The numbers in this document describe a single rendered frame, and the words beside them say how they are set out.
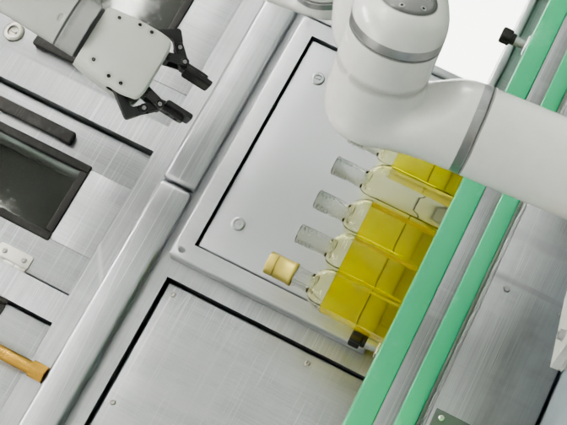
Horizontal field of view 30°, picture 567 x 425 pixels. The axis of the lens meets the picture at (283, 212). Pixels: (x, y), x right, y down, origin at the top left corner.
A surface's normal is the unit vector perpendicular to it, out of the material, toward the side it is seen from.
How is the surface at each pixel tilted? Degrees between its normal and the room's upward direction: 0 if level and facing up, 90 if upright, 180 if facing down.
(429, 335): 90
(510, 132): 92
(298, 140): 91
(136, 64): 114
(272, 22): 90
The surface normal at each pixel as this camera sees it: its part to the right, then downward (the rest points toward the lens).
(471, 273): 0.01, -0.31
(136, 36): 0.37, -0.19
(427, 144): -0.33, 0.57
